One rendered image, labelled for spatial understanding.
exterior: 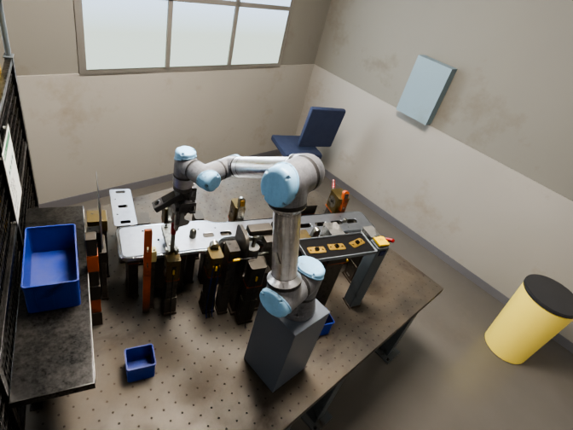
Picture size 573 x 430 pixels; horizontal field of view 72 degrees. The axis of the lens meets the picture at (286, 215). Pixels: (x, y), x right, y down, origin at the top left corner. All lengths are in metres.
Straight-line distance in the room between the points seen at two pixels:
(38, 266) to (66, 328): 0.32
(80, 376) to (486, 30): 3.49
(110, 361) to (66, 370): 0.41
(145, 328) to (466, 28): 3.24
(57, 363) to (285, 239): 0.81
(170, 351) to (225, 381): 0.28
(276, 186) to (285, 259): 0.26
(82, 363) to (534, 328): 2.87
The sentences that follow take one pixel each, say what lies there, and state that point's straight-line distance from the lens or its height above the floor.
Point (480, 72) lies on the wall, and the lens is 3.75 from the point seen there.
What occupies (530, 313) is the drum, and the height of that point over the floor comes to 0.51.
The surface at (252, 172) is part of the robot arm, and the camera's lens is 1.38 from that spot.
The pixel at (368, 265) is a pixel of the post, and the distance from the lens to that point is 2.02.
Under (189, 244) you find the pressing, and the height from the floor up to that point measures 1.00.
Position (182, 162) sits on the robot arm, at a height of 1.52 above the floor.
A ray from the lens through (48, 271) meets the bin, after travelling 1.74.
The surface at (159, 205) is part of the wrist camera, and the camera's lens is 1.55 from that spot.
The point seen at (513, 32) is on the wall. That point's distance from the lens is 3.69.
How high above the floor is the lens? 2.26
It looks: 36 degrees down
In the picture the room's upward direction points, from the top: 16 degrees clockwise
